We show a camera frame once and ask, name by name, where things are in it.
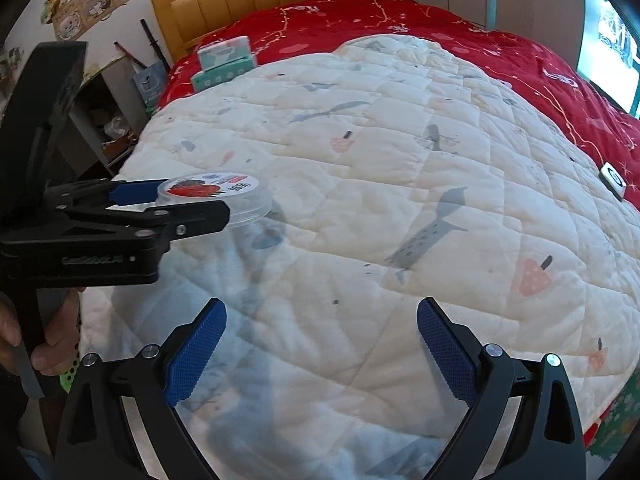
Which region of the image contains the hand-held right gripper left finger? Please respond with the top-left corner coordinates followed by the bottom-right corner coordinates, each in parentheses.
top-left (54, 297), bottom-right (229, 480)

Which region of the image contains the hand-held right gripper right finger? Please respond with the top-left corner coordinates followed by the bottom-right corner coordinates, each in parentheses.
top-left (416, 297), bottom-right (587, 480)

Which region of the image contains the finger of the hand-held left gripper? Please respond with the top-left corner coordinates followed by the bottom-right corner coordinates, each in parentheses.
top-left (47, 178), bottom-right (172, 207)
top-left (60, 199), bottom-right (232, 251)

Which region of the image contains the clear plastic cup strawberry lid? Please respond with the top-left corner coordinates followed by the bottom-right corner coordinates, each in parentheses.
top-left (156, 172), bottom-right (274, 229)

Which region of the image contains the person's left hand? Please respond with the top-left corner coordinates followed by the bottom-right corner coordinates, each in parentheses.
top-left (0, 287), bottom-right (82, 377)

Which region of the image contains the white open cabinet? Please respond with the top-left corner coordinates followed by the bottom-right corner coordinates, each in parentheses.
top-left (65, 55), bottom-right (151, 177)

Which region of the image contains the red and black stick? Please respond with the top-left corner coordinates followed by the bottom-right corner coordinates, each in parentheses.
top-left (114, 41), bottom-right (149, 69)

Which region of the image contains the blue paper bag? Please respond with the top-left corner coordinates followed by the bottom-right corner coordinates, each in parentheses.
top-left (132, 67), bottom-right (169, 112)

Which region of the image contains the green tissue pack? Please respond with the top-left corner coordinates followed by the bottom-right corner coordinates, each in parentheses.
top-left (191, 55), bottom-right (258, 94)
top-left (196, 36), bottom-right (253, 72)

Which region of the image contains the white quilted blanket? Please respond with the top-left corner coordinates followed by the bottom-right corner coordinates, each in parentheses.
top-left (80, 34), bottom-right (637, 480)

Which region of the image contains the green printed cloth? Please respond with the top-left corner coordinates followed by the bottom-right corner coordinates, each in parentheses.
top-left (584, 385), bottom-right (637, 462)

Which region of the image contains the small white and black box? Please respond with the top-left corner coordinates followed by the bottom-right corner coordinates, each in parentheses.
top-left (597, 162), bottom-right (629, 204)

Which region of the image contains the red floral blanket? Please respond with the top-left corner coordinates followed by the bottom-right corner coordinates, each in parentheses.
top-left (155, 0), bottom-right (640, 207)

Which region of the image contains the window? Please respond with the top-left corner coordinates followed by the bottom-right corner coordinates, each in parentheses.
top-left (577, 0), bottom-right (640, 117)

